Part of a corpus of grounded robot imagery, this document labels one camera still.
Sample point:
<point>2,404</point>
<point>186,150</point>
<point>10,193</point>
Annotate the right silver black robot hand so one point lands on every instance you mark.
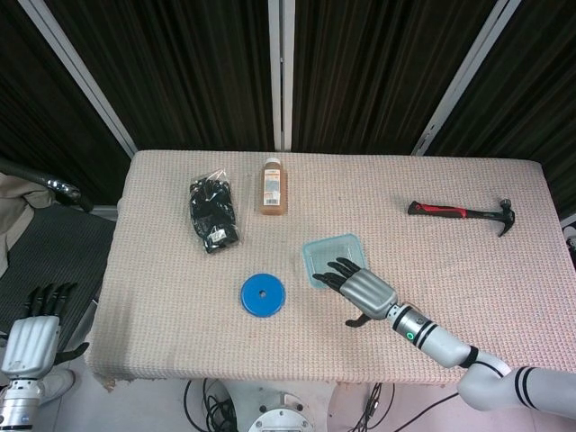
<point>369,292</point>

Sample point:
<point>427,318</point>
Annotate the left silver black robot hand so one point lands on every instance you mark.
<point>31,346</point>

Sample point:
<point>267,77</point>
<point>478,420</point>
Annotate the teal container lid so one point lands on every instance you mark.
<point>333,247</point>

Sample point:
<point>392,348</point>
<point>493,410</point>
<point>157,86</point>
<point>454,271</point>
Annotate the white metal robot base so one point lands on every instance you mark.
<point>281,411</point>

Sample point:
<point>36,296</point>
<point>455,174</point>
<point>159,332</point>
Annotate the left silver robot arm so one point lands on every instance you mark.
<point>18,402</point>

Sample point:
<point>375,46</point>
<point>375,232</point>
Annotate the clear plastic container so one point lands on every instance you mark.
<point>304,272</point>

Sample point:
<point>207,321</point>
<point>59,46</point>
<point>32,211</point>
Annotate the white shoe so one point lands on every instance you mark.
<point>60,384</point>

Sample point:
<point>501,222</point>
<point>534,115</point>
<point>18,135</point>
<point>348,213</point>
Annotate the blue round disc with hole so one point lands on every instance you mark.
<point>270,301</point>

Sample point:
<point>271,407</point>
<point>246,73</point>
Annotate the black mesh office chair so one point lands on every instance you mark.
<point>67,243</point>

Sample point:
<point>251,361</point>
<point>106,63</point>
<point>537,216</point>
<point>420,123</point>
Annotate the beige cloth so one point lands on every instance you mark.
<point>18,211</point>

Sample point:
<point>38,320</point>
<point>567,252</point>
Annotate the brown liquid plastic bottle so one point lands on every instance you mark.
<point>272,189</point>

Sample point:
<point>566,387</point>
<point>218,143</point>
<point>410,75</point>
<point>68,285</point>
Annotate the pink waffle tablecloth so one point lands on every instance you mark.
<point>189,337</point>

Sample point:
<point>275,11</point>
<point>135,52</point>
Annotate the black gloves in clear bag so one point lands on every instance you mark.
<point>215,211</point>

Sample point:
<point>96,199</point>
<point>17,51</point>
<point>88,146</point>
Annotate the black white object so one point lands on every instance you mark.
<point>570,240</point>

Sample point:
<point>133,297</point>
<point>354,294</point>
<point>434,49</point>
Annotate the black pleated curtain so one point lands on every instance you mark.
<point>180,67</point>

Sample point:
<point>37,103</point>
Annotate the white frame post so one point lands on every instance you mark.
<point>281,72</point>
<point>459,81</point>
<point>85,76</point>

